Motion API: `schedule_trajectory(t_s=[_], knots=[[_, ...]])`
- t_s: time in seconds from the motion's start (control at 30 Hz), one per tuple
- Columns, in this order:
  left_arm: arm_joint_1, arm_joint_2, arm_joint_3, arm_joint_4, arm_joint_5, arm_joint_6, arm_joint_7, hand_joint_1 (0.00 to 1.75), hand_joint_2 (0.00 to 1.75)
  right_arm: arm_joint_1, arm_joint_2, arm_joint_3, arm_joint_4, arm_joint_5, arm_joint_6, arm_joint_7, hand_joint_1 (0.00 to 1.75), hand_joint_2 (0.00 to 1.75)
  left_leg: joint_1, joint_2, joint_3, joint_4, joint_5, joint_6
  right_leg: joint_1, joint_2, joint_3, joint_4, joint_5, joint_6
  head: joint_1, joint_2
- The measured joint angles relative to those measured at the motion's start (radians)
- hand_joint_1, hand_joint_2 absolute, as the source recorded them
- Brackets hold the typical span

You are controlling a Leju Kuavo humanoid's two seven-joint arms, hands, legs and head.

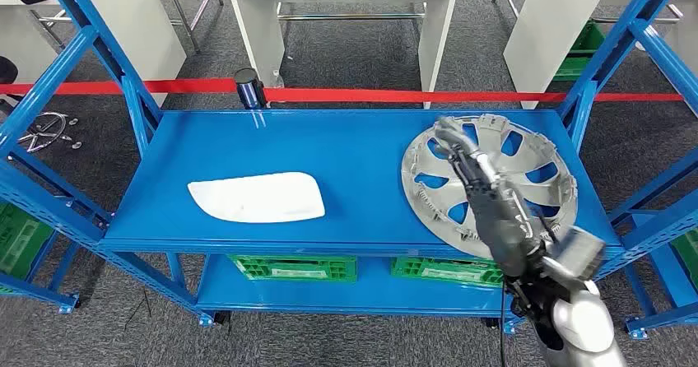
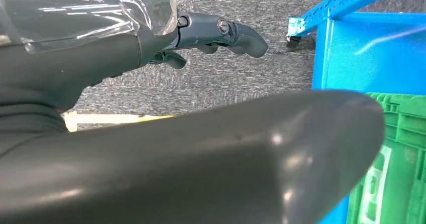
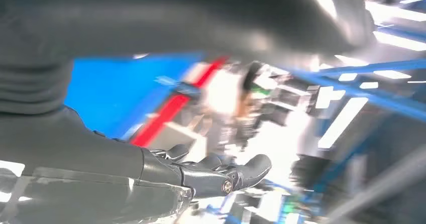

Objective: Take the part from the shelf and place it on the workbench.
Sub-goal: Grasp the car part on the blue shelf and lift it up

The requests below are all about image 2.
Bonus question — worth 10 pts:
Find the blue metal shelf rack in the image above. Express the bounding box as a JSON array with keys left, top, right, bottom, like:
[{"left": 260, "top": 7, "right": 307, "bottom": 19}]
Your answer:
[{"left": 286, "top": 0, "right": 426, "bottom": 224}]

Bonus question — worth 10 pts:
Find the yellow tape square outline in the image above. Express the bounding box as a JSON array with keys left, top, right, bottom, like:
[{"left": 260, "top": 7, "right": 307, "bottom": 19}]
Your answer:
[{"left": 63, "top": 110, "right": 176, "bottom": 132}]

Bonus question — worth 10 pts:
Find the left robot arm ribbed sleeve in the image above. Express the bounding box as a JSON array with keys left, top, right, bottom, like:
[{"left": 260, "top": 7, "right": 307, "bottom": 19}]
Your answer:
[{"left": 0, "top": 88, "right": 69, "bottom": 158}]

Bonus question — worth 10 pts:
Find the black caster wheel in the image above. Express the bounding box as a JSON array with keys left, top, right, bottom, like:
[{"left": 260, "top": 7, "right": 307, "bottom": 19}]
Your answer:
[{"left": 286, "top": 34, "right": 302, "bottom": 50}]

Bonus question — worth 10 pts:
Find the green plastic crate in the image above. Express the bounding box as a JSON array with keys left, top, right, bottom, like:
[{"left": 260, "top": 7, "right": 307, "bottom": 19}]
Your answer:
[{"left": 346, "top": 92, "right": 426, "bottom": 224}]

